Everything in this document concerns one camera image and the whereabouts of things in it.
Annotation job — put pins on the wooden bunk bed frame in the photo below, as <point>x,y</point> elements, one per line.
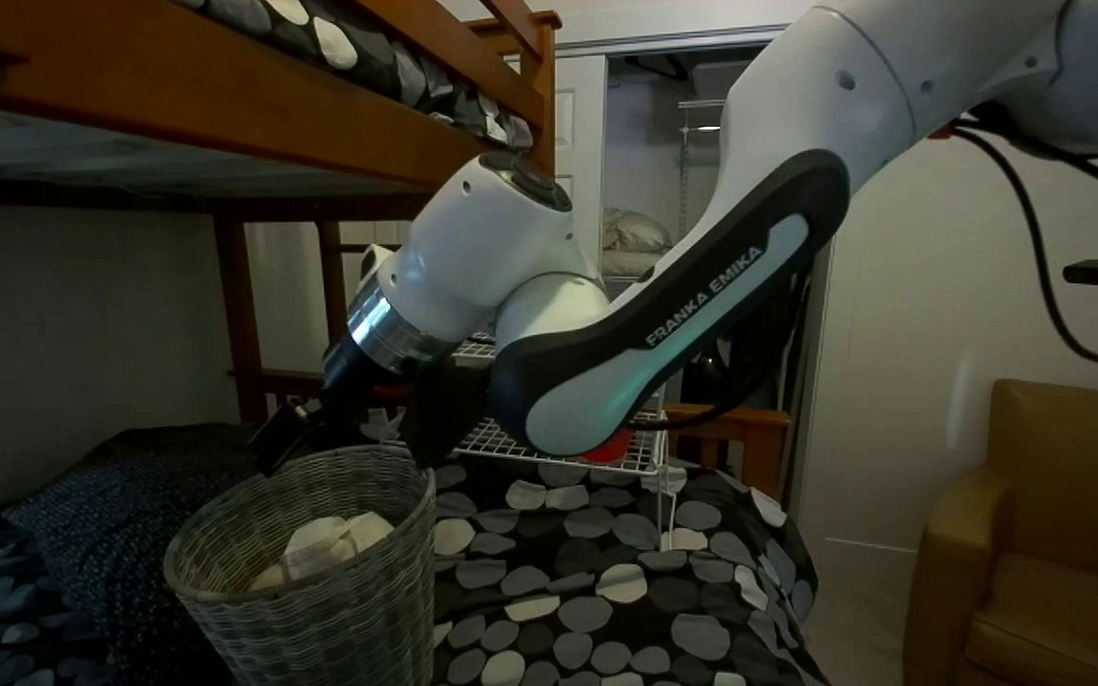
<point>193,114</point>

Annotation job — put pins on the tan leather armchair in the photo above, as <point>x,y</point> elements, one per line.
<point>1047,559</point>

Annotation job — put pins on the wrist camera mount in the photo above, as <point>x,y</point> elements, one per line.
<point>443,411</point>

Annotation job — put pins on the dark speckled blanket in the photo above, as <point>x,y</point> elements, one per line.
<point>105,519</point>

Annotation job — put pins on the white towel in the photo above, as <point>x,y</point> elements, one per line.
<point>326,542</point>

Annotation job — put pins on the dotted bunk mattress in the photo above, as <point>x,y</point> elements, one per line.
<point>358,59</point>

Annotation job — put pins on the brown wooden stool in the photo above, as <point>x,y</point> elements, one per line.
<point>734,441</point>

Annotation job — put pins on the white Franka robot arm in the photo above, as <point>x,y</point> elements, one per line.
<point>752,128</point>

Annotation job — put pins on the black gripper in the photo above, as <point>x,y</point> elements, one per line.
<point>358,382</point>

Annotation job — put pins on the dotted black grey duvet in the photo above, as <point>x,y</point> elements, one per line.
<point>598,596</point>

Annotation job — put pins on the woven wicker basket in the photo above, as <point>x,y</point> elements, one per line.
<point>323,634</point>

